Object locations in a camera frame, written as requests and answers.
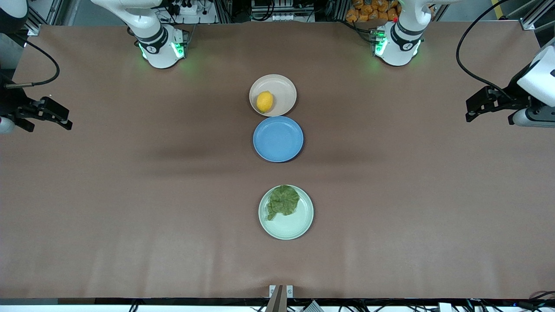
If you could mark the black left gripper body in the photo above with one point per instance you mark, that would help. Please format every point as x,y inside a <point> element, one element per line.
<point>515,99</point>

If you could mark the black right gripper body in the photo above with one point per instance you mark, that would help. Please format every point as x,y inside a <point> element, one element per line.
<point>9,105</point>

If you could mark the green lettuce leaf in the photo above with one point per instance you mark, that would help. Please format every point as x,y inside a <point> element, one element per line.
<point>284,200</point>

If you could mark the yellow lemon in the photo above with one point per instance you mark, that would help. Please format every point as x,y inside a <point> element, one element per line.
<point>265,102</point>

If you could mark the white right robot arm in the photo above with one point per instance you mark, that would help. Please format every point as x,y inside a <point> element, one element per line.
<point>160,47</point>

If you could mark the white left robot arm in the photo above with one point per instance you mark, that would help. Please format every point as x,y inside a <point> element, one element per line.
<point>399,43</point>

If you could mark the bag of orange items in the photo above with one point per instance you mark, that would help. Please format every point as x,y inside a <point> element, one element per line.
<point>373,8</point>

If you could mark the white power strip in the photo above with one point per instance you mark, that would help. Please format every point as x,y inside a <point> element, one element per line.
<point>188,8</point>

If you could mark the beige round plate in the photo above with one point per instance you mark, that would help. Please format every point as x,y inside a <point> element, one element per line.
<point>282,89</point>

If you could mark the blue round plate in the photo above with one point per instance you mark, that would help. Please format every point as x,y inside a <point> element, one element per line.
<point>278,139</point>

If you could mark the light green round plate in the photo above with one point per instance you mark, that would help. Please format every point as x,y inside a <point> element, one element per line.
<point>295,225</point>

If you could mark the aluminium frame profile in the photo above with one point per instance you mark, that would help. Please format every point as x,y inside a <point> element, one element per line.
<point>535,17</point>

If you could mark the metal table edge bracket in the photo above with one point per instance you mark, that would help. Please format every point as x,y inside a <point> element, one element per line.
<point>272,291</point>

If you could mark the brown camera mount bar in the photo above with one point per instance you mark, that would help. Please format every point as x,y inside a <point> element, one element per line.
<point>277,301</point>

